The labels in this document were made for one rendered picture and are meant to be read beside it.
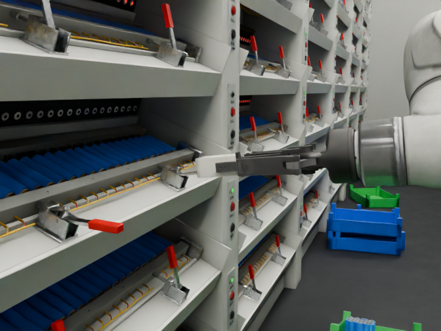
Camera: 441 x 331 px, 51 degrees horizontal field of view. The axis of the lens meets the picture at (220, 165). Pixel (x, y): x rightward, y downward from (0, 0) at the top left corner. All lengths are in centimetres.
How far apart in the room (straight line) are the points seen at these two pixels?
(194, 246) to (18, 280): 50
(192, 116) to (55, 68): 44
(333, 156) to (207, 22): 39
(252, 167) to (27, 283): 32
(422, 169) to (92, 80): 40
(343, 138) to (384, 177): 7
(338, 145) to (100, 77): 31
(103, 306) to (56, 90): 33
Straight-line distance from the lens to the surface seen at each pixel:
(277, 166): 61
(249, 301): 122
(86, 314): 67
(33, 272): 48
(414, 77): 69
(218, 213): 89
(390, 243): 208
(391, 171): 61
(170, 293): 79
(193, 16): 89
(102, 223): 48
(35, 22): 50
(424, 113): 62
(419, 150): 60
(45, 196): 54
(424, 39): 70
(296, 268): 166
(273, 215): 130
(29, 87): 47
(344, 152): 61
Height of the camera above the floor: 68
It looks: 9 degrees down
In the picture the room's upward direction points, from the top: straight up
